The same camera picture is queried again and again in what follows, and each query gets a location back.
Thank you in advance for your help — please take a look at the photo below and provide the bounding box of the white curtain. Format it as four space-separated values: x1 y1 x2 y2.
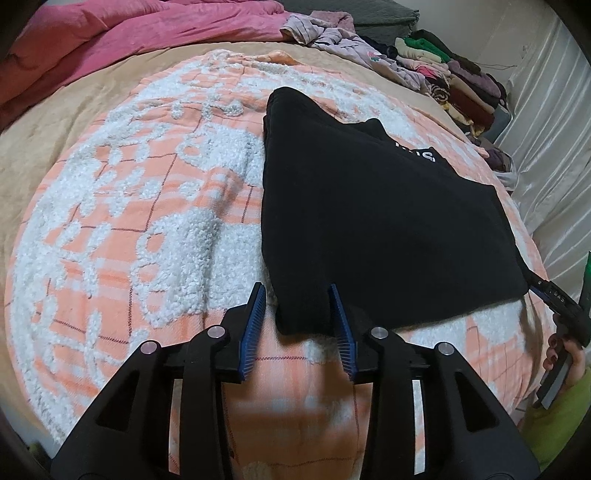
480 9 591 278

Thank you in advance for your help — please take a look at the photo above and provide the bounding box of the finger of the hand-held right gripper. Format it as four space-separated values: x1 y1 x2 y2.
524 265 563 310

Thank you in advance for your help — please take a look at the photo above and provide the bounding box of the purple cloth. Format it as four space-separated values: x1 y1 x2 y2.
485 145 514 172

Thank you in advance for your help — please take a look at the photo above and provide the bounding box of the lilac patterned garment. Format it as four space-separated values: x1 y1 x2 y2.
281 14 426 91

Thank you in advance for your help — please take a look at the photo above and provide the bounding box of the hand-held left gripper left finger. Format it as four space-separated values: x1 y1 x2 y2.
51 281 269 480

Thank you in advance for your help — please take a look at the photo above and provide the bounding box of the black sweater with orange patches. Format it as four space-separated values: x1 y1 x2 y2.
259 87 529 337

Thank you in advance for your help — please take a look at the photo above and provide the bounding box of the peach and white fleece blanket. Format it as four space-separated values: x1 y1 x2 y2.
4 48 561 480

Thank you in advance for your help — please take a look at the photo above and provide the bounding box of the pink duvet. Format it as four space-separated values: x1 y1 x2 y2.
0 0 296 132

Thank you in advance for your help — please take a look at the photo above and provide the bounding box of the mauve fleece garment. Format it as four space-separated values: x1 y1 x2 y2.
309 10 355 34

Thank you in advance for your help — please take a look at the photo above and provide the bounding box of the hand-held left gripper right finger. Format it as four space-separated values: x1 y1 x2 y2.
327 282 541 480

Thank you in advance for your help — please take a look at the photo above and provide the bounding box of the person's right hand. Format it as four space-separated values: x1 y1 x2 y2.
542 335 591 388

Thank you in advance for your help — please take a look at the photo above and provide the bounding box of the person's right forearm green sleeve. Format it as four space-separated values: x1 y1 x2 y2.
522 367 591 468

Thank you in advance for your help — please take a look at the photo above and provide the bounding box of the grey pillow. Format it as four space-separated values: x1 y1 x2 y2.
281 0 421 40

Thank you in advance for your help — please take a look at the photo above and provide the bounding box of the stack of folded clothes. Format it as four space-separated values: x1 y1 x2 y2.
392 28 513 139

